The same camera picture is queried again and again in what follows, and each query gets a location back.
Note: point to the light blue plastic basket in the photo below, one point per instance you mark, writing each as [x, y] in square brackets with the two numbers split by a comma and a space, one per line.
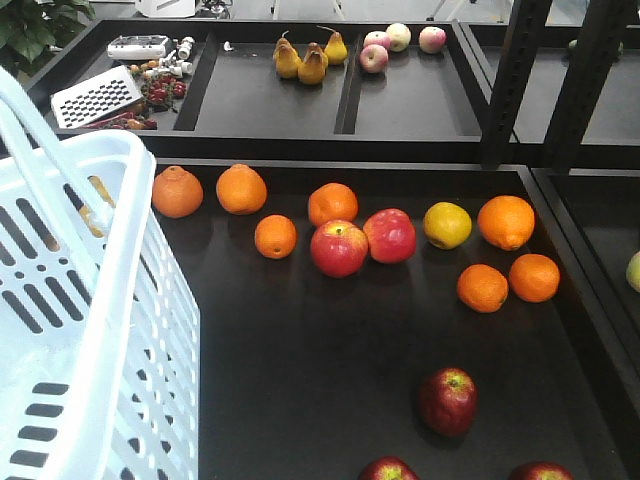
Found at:
[99, 330]

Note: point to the orange behind red apples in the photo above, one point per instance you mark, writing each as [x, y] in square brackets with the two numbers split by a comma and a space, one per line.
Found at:
[332, 201]

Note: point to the light red apple left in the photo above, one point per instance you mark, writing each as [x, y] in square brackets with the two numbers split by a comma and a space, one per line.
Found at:
[339, 248]

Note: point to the light red apple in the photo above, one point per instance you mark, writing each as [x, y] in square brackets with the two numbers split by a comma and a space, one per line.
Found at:
[339, 248]
[391, 236]

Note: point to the small orange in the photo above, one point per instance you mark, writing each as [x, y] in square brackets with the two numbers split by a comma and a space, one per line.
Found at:
[275, 236]
[482, 288]
[534, 278]

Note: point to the light red apple right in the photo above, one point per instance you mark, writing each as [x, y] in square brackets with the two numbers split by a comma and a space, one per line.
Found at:
[391, 236]

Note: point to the black wood display table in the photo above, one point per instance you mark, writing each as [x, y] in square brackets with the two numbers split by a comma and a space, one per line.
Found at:
[303, 376]

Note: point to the orange back middle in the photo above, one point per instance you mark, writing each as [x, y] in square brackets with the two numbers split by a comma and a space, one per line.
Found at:
[241, 190]

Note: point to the yellow orange fruit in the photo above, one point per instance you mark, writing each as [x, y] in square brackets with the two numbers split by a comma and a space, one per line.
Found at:
[447, 225]

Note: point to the orange back left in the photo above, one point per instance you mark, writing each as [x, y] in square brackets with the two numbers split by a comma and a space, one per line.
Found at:
[176, 192]

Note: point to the small orange front left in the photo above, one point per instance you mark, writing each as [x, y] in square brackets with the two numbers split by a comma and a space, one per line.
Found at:
[482, 288]

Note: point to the brown pears group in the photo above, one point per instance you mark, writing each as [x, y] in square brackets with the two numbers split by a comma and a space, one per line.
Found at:
[310, 68]

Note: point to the large orange with nub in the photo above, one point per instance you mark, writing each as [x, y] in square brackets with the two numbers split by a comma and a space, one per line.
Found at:
[506, 222]

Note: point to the pink apple back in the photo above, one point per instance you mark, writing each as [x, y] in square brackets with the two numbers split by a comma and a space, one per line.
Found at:
[374, 59]

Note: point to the dark red apple middle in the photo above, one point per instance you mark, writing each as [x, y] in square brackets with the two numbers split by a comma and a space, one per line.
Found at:
[447, 402]

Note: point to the dark red apple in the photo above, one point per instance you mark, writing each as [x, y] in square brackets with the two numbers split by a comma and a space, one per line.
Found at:
[540, 470]
[447, 402]
[387, 468]

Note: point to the small orange front right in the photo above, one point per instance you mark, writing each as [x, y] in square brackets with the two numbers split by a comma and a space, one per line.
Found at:
[534, 278]

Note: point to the dark red apple left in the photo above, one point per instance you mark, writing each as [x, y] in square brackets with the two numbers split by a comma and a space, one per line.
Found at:
[387, 468]

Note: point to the black back display table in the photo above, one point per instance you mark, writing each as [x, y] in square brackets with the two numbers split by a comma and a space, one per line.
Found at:
[422, 108]

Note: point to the white perforated tray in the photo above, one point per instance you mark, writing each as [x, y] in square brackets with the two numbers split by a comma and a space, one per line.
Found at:
[92, 99]

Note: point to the black right display table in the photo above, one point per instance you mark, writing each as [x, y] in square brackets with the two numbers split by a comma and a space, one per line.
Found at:
[598, 211]

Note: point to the dark red apple front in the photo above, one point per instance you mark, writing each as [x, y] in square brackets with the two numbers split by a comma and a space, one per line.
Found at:
[540, 470]

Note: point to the potted green plant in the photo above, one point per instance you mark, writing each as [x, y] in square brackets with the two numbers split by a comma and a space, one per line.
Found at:
[33, 31]

